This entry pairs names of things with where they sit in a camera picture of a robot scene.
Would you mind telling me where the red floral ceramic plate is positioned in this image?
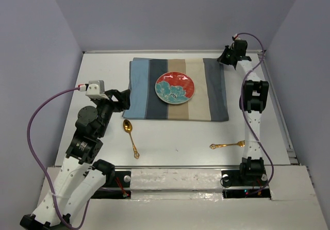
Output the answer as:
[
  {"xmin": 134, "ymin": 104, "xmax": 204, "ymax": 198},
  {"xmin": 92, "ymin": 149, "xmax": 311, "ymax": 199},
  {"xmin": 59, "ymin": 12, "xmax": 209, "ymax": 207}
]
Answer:
[{"xmin": 155, "ymin": 72, "xmax": 195, "ymax": 105}]

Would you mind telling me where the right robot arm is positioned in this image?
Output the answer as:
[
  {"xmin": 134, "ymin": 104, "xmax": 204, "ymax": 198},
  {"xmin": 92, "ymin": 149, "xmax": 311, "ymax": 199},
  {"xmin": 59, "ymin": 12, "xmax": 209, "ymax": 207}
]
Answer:
[{"xmin": 218, "ymin": 37, "xmax": 269, "ymax": 188}]

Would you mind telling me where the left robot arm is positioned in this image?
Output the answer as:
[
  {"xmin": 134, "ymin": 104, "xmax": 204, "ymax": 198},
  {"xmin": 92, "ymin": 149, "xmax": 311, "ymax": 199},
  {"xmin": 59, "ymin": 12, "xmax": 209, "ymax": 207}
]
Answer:
[{"xmin": 20, "ymin": 83, "xmax": 130, "ymax": 229}]

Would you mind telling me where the gold spoon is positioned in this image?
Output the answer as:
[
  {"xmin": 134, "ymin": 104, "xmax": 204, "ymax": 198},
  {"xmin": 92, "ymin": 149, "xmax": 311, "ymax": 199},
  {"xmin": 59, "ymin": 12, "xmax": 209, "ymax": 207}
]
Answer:
[{"xmin": 123, "ymin": 119, "xmax": 140, "ymax": 159}]

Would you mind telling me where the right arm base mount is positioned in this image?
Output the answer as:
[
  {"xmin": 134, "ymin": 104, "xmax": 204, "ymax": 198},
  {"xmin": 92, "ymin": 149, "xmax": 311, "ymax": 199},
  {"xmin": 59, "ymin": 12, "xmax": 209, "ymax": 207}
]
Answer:
[{"xmin": 220, "ymin": 170, "xmax": 271, "ymax": 199}]

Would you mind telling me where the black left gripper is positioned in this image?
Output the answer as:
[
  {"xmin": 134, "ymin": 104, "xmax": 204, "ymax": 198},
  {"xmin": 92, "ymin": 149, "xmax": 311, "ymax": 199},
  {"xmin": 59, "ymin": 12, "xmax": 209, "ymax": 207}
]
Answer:
[{"xmin": 93, "ymin": 89, "xmax": 131, "ymax": 137}]

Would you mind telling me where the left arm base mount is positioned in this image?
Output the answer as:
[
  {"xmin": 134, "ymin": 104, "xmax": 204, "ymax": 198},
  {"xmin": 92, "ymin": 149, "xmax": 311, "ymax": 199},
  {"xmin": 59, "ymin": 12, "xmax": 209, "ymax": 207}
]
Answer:
[{"xmin": 91, "ymin": 170, "xmax": 131, "ymax": 200}]

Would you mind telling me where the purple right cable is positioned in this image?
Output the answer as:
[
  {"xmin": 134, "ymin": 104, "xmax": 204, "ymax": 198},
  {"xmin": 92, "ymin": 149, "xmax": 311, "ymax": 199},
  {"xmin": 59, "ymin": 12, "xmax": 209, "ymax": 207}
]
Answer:
[{"xmin": 236, "ymin": 32, "xmax": 274, "ymax": 197}]

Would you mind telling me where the purple cable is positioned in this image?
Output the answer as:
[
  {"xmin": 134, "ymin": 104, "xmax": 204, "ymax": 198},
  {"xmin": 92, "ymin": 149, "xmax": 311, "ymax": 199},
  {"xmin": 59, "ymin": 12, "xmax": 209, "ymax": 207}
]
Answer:
[
  {"xmin": 27, "ymin": 85, "xmax": 91, "ymax": 229},
  {"xmin": 236, "ymin": 32, "xmax": 274, "ymax": 197}
]

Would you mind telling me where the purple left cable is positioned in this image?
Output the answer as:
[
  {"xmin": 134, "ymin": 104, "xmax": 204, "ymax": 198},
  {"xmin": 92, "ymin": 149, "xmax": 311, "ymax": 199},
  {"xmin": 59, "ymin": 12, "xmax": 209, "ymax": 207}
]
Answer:
[{"xmin": 27, "ymin": 85, "xmax": 91, "ymax": 229}]

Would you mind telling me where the gold fork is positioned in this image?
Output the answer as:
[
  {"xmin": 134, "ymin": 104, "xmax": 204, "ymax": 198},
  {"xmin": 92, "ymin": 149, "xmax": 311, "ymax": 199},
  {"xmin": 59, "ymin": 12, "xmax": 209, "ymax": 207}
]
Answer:
[{"xmin": 209, "ymin": 140, "xmax": 245, "ymax": 150}]

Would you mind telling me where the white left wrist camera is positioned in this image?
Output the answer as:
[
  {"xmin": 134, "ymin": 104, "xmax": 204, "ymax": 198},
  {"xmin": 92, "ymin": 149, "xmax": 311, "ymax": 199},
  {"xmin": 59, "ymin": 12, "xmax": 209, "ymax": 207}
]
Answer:
[{"xmin": 85, "ymin": 80, "xmax": 108, "ymax": 100}]

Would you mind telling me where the striped blue beige placemat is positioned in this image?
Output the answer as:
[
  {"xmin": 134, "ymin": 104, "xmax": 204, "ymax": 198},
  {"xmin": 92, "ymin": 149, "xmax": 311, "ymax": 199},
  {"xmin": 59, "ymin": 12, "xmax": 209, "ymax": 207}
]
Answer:
[{"xmin": 123, "ymin": 58, "xmax": 229, "ymax": 122}]

